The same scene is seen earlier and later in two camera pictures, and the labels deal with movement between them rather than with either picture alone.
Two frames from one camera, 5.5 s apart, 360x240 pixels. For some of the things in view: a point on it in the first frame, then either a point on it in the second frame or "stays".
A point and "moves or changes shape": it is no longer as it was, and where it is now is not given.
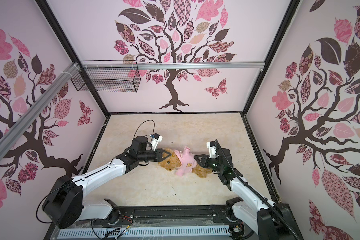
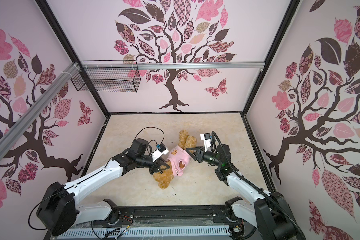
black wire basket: [118, 80] stays
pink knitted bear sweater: [189, 161] moves or changes shape
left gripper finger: [164, 158] -> [154, 169]
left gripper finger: [166, 151] -> [161, 163]
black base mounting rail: [180, 216] stays
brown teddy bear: [173, 162] -> [163, 177]
